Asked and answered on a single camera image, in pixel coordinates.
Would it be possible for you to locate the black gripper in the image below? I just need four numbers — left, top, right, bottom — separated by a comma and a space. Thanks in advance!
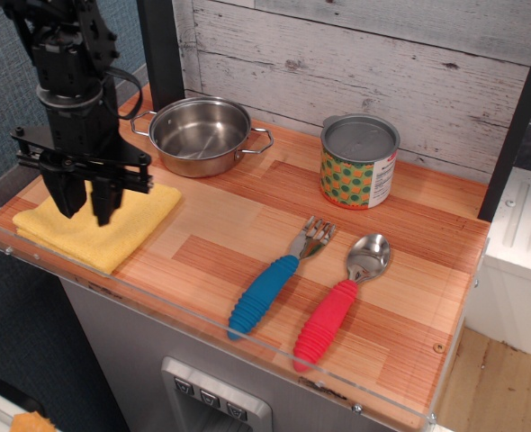
11, 96, 151, 227

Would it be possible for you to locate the yellow towel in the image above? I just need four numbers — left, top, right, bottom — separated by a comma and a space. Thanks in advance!
13, 184, 182, 275

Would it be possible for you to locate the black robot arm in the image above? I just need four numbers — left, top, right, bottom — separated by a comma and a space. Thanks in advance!
0, 1, 152, 226

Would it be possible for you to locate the stainless steel pot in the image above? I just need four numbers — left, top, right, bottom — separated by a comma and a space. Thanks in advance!
130, 96, 275, 178

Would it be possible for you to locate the clear acrylic table guard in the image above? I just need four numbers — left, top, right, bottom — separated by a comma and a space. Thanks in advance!
0, 71, 491, 432

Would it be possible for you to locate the silver toy fridge cabinet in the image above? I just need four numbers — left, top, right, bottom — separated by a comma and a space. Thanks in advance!
60, 276, 410, 432

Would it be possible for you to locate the dispenser button panel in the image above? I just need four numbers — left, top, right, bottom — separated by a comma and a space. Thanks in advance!
161, 356, 274, 431

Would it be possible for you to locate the orange cloth at corner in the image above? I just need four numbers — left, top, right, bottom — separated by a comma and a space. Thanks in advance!
9, 411, 58, 432

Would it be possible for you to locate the patterned toy can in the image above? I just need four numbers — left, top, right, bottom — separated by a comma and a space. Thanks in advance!
319, 113, 401, 211

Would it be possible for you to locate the white plastic appliance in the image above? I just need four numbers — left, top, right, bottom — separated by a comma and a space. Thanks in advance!
464, 167, 531, 355

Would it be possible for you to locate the blue handled fork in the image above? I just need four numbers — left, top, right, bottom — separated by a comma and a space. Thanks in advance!
227, 216, 337, 340

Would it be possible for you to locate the red handled spoon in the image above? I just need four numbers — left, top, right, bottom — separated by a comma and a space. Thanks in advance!
293, 233, 391, 373

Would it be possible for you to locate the black right frame post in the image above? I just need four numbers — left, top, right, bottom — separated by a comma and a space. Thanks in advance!
478, 66, 531, 222

